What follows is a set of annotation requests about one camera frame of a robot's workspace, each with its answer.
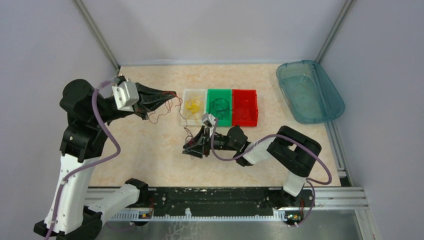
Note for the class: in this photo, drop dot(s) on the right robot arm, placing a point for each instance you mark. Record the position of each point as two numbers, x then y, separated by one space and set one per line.
294 150

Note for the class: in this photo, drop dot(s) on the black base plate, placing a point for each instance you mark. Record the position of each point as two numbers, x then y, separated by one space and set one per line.
222 201

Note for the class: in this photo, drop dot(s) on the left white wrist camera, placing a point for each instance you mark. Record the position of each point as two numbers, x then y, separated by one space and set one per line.
126 96

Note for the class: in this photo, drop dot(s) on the aluminium frame rail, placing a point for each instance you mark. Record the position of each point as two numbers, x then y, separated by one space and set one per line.
326 198

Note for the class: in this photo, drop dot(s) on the green plastic bin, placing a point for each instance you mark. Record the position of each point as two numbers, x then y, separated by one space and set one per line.
219 103

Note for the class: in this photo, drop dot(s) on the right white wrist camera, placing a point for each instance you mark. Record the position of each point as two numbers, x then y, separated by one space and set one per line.
209 120

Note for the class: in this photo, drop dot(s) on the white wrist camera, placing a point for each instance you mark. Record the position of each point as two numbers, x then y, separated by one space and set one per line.
209 120
126 96

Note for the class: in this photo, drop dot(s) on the white plastic bin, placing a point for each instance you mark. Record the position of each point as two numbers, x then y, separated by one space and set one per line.
194 106

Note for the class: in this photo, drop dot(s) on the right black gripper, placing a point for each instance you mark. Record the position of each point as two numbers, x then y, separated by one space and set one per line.
205 149

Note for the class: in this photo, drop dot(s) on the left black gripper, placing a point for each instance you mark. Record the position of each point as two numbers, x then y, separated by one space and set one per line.
150 99

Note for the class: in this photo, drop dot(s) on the red plastic bin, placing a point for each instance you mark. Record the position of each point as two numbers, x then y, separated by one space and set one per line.
244 108

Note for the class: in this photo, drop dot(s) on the white toothed cable duct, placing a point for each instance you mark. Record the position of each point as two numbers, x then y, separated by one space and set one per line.
132 215

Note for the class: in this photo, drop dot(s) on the teal transparent tub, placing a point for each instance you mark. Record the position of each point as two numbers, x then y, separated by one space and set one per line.
309 92

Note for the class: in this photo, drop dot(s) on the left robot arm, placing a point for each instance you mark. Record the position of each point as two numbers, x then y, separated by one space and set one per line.
86 143

